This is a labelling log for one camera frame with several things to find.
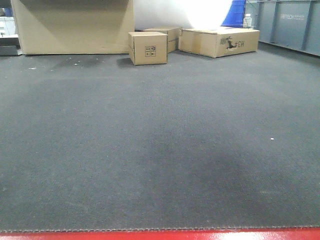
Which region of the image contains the blue plastic bin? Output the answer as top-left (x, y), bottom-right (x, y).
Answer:
top-left (221, 0), bottom-right (247, 28)

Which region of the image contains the grey metal partition panel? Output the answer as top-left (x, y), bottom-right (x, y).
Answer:
top-left (255, 0), bottom-right (320, 56)

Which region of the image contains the wide flat cardboard box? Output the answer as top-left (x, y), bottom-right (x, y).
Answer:
top-left (178, 27), bottom-right (260, 59)

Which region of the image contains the dark grey carpet mat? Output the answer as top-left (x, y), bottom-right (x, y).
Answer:
top-left (0, 43), bottom-right (320, 233)

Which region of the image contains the middle rear cardboard box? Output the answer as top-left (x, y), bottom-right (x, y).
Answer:
top-left (142, 26), bottom-right (182, 53)

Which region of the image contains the small cardboard box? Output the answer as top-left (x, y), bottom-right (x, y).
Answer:
top-left (128, 31), bottom-right (168, 66)

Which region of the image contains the large cardboard box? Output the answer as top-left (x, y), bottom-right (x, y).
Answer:
top-left (11, 0), bottom-right (135, 55)

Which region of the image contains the red table edge strip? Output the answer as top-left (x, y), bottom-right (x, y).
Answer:
top-left (0, 227), bottom-right (320, 240)

